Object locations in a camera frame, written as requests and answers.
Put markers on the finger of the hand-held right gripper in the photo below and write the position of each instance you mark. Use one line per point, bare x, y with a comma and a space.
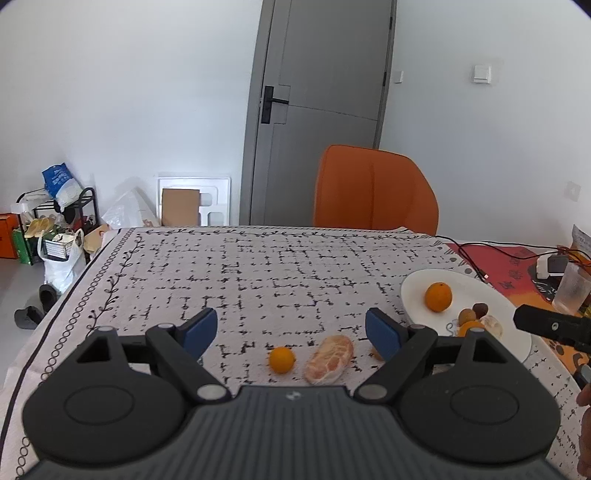
549, 325

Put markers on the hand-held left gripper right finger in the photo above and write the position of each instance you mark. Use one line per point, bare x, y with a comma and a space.
383, 332

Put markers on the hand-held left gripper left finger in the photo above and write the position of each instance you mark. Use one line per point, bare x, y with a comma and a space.
201, 330

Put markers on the white plate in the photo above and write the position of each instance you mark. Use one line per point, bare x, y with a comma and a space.
415, 295

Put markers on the small peeled pomelo segment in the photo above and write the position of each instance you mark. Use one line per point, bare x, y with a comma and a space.
493, 325

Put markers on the large peeled pomelo segment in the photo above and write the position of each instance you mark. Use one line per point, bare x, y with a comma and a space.
330, 360

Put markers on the large orange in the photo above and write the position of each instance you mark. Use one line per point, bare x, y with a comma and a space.
438, 297

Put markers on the dark red plum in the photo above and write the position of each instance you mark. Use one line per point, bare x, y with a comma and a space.
481, 309

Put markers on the medium orange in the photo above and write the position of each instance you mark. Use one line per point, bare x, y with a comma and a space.
467, 325

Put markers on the brown round fruit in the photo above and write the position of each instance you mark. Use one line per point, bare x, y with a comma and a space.
466, 315

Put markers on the small orange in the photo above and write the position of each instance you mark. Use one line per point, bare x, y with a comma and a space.
282, 359

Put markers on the person's right hand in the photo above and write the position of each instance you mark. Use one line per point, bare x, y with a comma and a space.
586, 429

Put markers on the clear plastic cup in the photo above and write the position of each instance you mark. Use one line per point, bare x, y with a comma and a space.
571, 288

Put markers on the white charger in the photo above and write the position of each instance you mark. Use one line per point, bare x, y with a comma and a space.
551, 266

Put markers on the black and white patterned tablecloth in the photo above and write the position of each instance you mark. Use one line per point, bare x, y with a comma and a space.
277, 277

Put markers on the printed snack packet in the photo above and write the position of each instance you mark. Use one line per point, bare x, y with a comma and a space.
582, 237

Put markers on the brown cardboard piece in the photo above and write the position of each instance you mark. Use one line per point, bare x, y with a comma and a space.
180, 207

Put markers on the white foam packaging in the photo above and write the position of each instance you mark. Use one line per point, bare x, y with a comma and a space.
217, 194

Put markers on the brown paper bag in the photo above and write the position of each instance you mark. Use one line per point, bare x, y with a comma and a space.
94, 240

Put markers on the clear plastic bag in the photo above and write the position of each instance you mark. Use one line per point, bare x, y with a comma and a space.
129, 207

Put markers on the orange chair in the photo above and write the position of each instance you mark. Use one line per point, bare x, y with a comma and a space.
374, 189

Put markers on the white shopping bag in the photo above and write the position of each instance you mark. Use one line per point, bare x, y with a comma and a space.
64, 272

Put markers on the grey slipper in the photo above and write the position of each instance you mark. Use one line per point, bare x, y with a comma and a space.
47, 297
27, 317

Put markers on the black metal rack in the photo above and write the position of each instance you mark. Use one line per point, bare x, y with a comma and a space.
87, 207

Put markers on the grey door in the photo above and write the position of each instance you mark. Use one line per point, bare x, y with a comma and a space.
323, 152

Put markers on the yellow slippers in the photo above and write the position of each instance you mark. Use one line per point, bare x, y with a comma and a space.
39, 226

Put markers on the green box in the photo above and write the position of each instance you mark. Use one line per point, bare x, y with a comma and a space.
22, 247

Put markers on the blue and white bag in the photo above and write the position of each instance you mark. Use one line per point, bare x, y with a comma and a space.
60, 182

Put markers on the orange box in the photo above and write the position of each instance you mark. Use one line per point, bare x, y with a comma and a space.
7, 235

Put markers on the white wall socket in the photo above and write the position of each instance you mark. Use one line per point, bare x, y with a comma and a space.
574, 189

